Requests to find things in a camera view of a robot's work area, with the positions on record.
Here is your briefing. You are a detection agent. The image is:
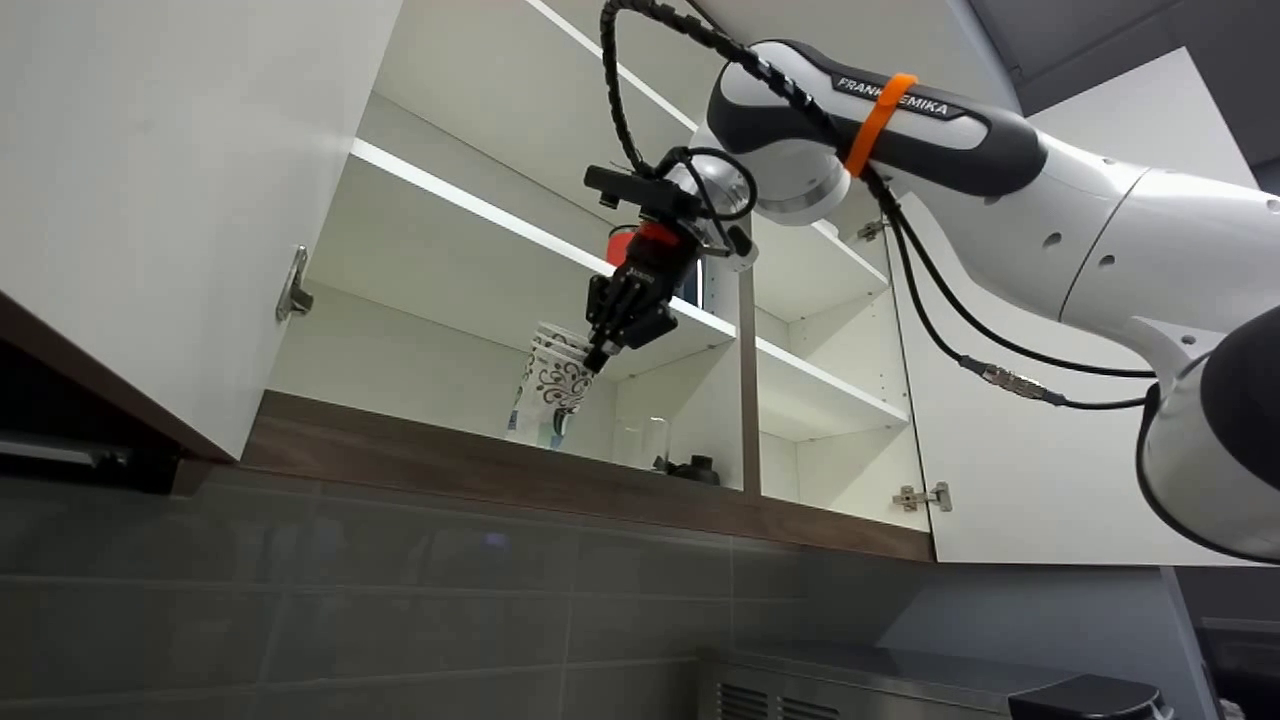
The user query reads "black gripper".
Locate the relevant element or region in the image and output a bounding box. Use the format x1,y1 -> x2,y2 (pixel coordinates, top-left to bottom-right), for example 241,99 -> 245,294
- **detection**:
578,218 -> 702,380

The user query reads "wooden cabinet trim panel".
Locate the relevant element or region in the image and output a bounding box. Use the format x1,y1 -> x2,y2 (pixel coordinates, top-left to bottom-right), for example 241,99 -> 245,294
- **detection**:
241,388 -> 935,567

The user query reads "white cabinet door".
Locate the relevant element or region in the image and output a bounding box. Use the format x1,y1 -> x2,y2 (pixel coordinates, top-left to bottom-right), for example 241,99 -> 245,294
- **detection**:
0,0 -> 402,464
877,47 -> 1280,573

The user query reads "small black object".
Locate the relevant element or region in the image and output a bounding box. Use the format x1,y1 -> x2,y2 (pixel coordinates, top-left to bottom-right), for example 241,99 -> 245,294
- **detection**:
651,451 -> 722,486

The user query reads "black appliance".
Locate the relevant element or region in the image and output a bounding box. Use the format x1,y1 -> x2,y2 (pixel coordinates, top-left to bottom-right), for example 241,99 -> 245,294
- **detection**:
1006,670 -> 1167,720

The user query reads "grey cabinet divider post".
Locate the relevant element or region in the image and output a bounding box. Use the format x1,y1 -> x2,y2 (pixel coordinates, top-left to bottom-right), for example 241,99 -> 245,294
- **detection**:
728,253 -> 768,499

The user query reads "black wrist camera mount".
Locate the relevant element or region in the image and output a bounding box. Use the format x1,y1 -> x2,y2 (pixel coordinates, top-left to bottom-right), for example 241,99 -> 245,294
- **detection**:
578,159 -> 700,222

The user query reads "white open wall cabinet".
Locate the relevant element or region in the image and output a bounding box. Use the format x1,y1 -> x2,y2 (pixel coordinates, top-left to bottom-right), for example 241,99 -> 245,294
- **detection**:
264,0 -> 1022,534

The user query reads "black cable conduit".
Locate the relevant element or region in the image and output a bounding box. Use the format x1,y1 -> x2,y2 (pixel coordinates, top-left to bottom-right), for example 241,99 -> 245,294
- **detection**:
594,0 -> 863,185

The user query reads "orange strap on arm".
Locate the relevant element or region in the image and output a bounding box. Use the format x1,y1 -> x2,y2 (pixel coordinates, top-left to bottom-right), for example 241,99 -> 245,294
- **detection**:
838,66 -> 925,178

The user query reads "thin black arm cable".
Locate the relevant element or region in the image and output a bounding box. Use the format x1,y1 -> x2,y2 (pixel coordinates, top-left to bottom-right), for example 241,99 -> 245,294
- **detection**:
860,169 -> 1167,415

